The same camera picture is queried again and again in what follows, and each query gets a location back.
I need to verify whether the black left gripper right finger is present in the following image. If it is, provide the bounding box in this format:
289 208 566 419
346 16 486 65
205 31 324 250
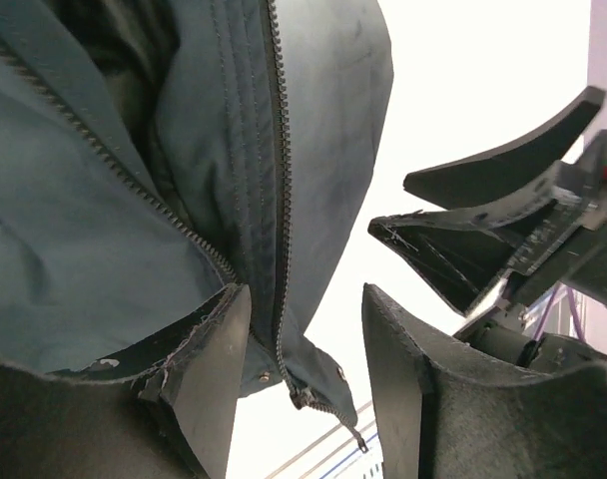
361 284 607 478

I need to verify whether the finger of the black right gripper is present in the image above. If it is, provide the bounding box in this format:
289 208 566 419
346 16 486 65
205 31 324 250
403 86 606 209
367 203 556 314

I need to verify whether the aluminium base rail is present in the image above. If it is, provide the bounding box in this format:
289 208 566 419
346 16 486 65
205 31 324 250
267 400 383 479

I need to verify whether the dark green grey jacket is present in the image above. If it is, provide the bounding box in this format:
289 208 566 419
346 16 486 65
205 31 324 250
0 1 393 429

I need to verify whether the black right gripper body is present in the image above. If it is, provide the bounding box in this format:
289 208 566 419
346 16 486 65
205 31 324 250
455 131 607 372

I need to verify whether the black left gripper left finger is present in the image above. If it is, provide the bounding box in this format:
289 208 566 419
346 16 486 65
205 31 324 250
0 284 251 478

